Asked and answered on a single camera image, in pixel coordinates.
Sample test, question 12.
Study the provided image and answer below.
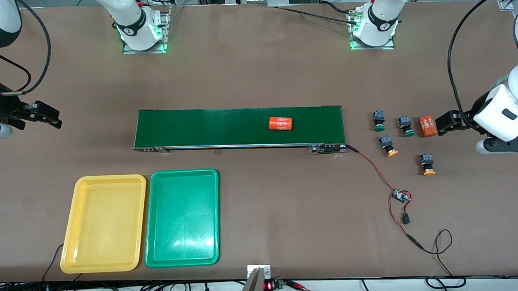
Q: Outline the green push button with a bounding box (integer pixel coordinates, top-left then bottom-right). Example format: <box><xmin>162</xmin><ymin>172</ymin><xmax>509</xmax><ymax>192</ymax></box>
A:
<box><xmin>397</xmin><ymin>115</ymin><xmax>415</xmax><ymax>138</ymax></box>
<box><xmin>373</xmin><ymin>110</ymin><xmax>387</xmax><ymax>133</ymax></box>

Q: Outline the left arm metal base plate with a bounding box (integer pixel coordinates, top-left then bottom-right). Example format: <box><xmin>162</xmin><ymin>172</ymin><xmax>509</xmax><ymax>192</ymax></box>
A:
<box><xmin>350</xmin><ymin>27</ymin><xmax>395</xmax><ymax>51</ymax></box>

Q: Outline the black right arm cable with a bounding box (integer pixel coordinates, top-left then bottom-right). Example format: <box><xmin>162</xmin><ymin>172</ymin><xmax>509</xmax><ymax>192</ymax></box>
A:
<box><xmin>0</xmin><ymin>0</ymin><xmax>53</xmax><ymax>95</ymax></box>

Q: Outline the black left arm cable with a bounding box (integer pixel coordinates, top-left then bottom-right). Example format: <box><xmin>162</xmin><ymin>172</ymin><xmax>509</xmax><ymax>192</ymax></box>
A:
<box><xmin>422</xmin><ymin>0</ymin><xmax>518</xmax><ymax>133</ymax></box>

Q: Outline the yellow push button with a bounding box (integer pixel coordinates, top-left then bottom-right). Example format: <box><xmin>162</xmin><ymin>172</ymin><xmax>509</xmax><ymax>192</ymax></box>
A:
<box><xmin>378</xmin><ymin>135</ymin><xmax>399</xmax><ymax>158</ymax></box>
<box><xmin>419</xmin><ymin>153</ymin><xmax>437</xmax><ymax>176</ymax></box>

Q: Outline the black table cable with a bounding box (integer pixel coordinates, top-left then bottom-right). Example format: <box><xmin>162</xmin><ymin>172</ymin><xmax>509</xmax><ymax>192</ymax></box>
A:
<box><xmin>276</xmin><ymin>0</ymin><xmax>361</xmax><ymax>28</ymax></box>

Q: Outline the orange 4680 cylinder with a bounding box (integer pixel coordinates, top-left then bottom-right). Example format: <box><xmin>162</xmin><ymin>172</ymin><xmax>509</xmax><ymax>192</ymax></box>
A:
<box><xmin>418</xmin><ymin>115</ymin><xmax>438</xmax><ymax>138</ymax></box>
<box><xmin>268</xmin><ymin>116</ymin><xmax>294</xmax><ymax>132</ymax></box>

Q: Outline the grey metal camera mount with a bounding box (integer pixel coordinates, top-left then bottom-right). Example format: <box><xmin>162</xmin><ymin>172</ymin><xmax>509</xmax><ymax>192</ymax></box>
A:
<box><xmin>236</xmin><ymin>264</ymin><xmax>272</xmax><ymax>291</ymax></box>

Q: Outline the red black motor wire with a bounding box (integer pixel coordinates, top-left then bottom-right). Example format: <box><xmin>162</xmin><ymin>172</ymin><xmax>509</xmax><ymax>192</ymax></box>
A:
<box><xmin>347</xmin><ymin>143</ymin><xmax>397</xmax><ymax>195</ymax></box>

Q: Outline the green plastic tray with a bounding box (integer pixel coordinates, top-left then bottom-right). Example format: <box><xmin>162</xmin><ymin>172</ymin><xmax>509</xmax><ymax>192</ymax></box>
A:
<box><xmin>142</xmin><ymin>168</ymin><xmax>223</xmax><ymax>269</ymax></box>

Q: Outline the green conveyor belt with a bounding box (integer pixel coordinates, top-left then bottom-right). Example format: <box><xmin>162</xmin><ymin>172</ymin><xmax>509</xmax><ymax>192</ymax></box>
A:
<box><xmin>131</xmin><ymin>102</ymin><xmax>348</xmax><ymax>161</ymax></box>

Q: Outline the yellow plastic tray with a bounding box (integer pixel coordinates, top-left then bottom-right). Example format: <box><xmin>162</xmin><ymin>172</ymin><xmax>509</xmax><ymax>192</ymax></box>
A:
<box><xmin>57</xmin><ymin>173</ymin><xmax>150</xmax><ymax>274</ymax></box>

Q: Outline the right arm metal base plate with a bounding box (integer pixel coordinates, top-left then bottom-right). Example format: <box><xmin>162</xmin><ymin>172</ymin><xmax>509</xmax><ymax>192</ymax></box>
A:
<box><xmin>121</xmin><ymin>6</ymin><xmax>173</xmax><ymax>55</ymax></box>

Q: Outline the thin black cable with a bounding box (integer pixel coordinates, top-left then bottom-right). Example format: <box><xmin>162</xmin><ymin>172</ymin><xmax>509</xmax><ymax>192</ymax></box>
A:
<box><xmin>40</xmin><ymin>243</ymin><xmax>81</xmax><ymax>284</ymax></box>

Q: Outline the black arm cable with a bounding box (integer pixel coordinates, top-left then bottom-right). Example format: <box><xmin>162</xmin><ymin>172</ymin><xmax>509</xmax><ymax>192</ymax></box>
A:
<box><xmin>0</xmin><ymin>0</ymin><xmax>53</xmax><ymax>95</ymax></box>
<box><xmin>422</xmin><ymin>0</ymin><xmax>518</xmax><ymax>133</ymax></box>

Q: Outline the black inline rocker switch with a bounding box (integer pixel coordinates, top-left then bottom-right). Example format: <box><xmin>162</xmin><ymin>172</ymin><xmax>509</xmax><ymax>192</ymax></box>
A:
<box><xmin>400</xmin><ymin>201</ymin><xmax>413</xmax><ymax>225</ymax></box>

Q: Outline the red black power lead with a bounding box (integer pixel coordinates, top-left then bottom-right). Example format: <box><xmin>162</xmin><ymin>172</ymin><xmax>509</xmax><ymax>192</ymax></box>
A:
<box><xmin>388</xmin><ymin>197</ymin><xmax>454</xmax><ymax>279</ymax></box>

